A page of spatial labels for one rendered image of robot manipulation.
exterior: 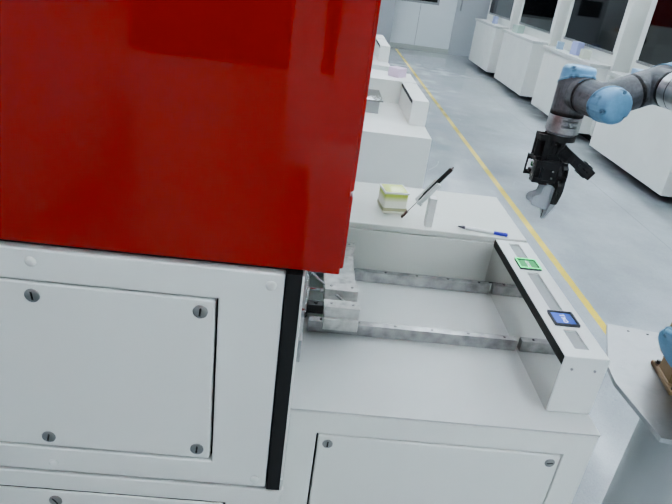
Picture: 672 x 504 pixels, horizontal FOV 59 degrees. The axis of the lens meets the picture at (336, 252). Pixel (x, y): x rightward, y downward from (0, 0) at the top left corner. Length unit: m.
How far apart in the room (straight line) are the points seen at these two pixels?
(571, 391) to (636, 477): 0.46
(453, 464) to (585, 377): 0.32
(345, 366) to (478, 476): 0.35
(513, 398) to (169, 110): 0.93
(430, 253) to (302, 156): 1.02
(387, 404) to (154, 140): 0.73
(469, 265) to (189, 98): 1.17
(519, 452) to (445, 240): 0.64
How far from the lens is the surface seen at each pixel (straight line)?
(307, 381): 1.26
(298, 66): 0.72
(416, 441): 1.26
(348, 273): 1.55
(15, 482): 1.15
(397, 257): 1.70
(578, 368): 1.31
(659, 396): 1.55
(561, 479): 1.41
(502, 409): 1.31
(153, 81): 0.75
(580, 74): 1.45
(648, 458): 1.70
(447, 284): 1.68
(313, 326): 1.40
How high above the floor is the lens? 1.60
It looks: 26 degrees down
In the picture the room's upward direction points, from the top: 8 degrees clockwise
